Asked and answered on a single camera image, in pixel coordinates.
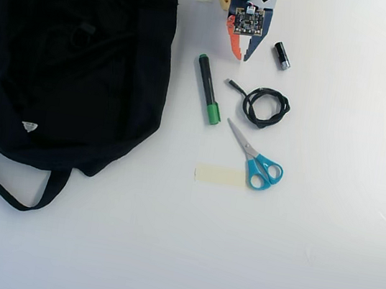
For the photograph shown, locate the blue-grey gripper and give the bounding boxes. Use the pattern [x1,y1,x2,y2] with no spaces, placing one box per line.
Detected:
[220,1,276,67]

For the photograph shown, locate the black fabric bag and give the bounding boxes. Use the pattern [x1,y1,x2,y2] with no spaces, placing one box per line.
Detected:
[0,0,183,231]

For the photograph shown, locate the black cylindrical battery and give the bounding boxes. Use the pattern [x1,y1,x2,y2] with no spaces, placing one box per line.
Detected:
[270,40,295,73]

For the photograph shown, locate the black braided USB cable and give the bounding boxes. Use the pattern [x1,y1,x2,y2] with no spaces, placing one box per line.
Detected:
[218,78,295,134]

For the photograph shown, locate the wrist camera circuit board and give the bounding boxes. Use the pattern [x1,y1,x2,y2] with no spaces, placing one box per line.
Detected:
[231,5,269,40]

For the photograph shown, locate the scissors with blue handles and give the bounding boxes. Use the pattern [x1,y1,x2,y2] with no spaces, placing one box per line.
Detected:
[217,117,291,196]

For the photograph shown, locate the black marker with green cap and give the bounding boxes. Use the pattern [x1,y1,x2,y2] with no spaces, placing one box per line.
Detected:
[188,52,231,127]

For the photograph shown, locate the long beige masking tape strip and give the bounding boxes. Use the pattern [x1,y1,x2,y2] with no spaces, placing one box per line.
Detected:
[193,162,250,191]

